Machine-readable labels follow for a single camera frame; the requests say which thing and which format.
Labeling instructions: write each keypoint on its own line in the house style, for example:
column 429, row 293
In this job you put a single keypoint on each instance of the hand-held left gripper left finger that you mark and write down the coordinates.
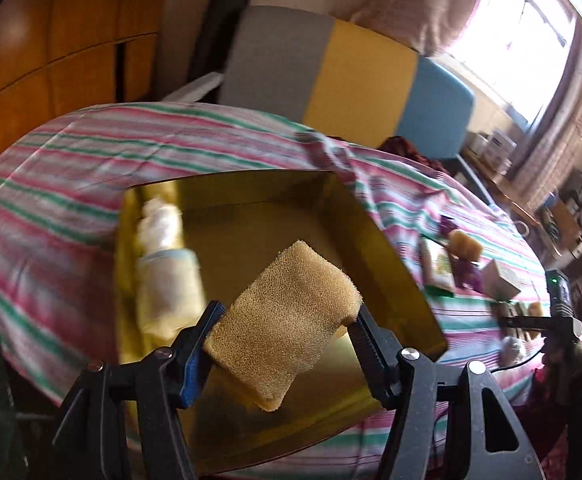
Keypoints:
column 193, row 367

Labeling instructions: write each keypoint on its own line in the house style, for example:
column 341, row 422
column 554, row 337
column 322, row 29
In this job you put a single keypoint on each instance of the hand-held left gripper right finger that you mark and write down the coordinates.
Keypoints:
column 371, row 360

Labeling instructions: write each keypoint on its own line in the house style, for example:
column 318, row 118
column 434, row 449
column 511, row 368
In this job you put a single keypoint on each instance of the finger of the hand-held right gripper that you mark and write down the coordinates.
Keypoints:
column 523, row 322

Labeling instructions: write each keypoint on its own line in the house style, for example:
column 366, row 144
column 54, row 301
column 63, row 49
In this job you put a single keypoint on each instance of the yellow sponge block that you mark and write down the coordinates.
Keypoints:
column 465, row 246

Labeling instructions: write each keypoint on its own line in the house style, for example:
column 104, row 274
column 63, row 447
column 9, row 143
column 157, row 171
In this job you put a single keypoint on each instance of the coarse tan sponge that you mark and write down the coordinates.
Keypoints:
column 281, row 320

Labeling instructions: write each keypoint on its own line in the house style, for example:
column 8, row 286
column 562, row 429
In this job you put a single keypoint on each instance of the yellow cardboard box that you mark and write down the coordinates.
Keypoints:
column 271, row 220

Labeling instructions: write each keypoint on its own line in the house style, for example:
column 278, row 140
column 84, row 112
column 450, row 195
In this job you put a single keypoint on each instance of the white crumpled wad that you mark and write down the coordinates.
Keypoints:
column 513, row 351

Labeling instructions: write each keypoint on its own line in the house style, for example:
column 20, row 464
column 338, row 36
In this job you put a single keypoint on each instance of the white small box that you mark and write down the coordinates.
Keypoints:
column 501, row 280

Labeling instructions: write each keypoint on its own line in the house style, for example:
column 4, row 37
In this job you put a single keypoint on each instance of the purple wrapper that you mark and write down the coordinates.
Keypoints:
column 466, row 272
column 447, row 224

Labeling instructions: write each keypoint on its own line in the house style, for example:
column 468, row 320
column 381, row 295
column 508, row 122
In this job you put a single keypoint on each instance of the white plastic bottle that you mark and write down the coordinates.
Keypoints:
column 168, row 282

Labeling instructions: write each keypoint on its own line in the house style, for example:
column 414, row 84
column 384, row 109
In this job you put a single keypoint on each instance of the cluttered shelf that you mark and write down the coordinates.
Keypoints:
column 571, row 210

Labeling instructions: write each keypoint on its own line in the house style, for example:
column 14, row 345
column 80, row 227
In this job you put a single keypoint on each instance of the green printed small box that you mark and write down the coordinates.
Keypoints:
column 436, row 267

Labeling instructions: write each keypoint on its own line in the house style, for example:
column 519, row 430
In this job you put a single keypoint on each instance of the wooden desk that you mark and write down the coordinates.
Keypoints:
column 501, row 187

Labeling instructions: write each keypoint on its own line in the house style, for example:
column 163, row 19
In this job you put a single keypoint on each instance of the white cotton wad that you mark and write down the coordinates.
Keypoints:
column 158, row 222

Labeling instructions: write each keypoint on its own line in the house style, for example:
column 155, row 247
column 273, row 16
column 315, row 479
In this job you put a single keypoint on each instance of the white carton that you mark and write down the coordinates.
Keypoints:
column 496, row 150

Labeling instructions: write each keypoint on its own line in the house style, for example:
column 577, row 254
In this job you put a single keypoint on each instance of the patterned brown curtain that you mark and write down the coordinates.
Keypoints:
column 566, row 125

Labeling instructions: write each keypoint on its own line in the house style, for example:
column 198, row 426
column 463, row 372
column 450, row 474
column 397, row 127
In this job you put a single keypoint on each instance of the dark red cloth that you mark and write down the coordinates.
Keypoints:
column 401, row 147

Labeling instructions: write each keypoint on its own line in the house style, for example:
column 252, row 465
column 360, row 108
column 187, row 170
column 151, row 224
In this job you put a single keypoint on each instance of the striped pink green blanket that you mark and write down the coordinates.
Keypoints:
column 71, row 185

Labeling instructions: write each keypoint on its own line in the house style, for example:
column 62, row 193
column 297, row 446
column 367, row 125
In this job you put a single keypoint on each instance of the window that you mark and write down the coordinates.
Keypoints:
column 516, row 45

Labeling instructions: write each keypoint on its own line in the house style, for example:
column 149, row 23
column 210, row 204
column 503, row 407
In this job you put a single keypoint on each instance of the grey yellow blue armchair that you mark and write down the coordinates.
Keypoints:
column 361, row 75

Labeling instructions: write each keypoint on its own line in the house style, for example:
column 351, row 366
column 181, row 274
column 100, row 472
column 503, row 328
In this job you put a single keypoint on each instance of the beige curtain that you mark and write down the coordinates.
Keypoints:
column 421, row 5

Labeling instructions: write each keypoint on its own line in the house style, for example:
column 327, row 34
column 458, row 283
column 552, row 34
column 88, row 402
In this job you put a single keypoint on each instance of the black board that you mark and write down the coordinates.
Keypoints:
column 218, row 25

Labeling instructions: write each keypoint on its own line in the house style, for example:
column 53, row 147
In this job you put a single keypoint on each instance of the wooden wardrobe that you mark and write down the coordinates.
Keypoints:
column 71, row 35

